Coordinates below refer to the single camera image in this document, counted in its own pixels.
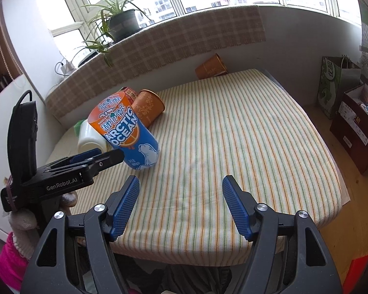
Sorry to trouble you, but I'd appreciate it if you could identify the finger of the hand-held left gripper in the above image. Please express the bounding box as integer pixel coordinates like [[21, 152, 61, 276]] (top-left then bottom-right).
[[85, 149, 125, 179], [46, 148, 102, 172]]

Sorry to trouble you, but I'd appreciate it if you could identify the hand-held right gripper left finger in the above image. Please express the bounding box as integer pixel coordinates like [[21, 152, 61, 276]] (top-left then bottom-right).
[[20, 175, 141, 294]]

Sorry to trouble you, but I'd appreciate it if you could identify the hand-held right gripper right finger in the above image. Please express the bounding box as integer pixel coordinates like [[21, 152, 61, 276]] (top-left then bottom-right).
[[222, 175, 344, 294]]

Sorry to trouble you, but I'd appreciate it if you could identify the blue and orange printed cup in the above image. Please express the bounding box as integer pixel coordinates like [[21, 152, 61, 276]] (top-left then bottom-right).
[[88, 96, 160, 171]]

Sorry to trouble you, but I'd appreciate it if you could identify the orange patterned cup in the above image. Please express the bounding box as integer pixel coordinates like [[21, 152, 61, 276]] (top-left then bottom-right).
[[195, 53, 229, 80], [132, 89, 166, 128]]

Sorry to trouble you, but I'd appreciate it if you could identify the person's left hand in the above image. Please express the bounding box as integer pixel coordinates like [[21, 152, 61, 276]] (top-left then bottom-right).
[[61, 191, 78, 208]]

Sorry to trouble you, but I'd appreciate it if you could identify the white plastic container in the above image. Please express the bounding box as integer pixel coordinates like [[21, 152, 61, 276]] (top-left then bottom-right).
[[78, 121, 108, 154]]

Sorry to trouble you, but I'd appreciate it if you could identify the red printed packet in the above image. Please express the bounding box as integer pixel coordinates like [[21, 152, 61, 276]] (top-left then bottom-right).
[[120, 87, 139, 103]]

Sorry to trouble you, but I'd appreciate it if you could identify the striped table cloth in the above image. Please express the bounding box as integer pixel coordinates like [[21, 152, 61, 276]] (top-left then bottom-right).
[[46, 69, 352, 267]]

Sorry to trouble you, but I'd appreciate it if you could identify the wooden shelf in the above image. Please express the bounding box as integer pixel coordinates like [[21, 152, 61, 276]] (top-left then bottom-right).
[[0, 8, 23, 108]]

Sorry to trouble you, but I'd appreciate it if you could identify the pink fluffy cloth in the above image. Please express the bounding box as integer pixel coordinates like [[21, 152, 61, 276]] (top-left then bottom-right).
[[0, 231, 30, 291]]

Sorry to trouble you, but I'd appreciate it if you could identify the green spider plant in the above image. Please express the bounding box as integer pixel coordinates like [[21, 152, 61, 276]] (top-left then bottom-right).
[[71, 0, 156, 68]]

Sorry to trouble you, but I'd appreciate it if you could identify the checked windowsill cloth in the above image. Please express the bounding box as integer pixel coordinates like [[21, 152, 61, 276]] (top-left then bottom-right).
[[44, 4, 267, 123]]

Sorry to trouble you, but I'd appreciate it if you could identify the dark plant pot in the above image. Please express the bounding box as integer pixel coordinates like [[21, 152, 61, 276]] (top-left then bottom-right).
[[108, 9, 141, 42]]

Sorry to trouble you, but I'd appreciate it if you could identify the dark red cardboard box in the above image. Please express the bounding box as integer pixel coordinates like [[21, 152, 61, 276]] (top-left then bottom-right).
[[329, 83, 368, 176]]

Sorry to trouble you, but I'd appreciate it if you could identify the green paper bag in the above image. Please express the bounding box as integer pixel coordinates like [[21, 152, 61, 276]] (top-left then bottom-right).
[[317, 55, 363, 120]]

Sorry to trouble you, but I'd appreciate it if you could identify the white charger with cable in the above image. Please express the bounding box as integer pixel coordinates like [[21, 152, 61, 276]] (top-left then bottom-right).
[[55, 56, 76, 78]]

